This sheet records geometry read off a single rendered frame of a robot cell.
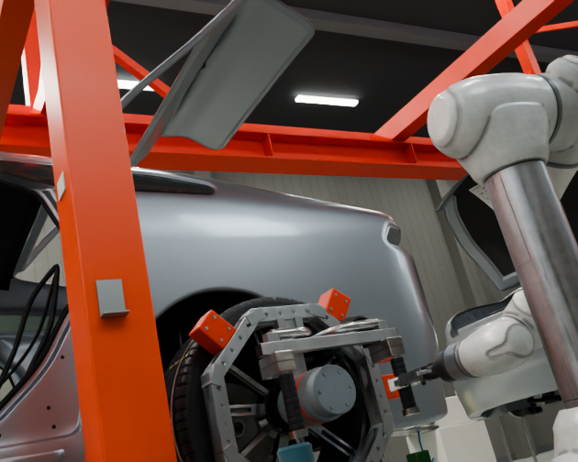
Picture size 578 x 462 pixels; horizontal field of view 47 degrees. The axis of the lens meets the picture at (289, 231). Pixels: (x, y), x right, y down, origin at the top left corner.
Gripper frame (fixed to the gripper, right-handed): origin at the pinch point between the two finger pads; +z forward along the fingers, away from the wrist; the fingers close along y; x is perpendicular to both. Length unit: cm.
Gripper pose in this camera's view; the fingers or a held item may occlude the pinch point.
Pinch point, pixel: (404, 382)
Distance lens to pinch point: 179.5
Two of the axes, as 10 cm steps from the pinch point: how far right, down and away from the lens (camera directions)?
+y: 8.5, -0.1, 5.2
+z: -4.7, 4.0, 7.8
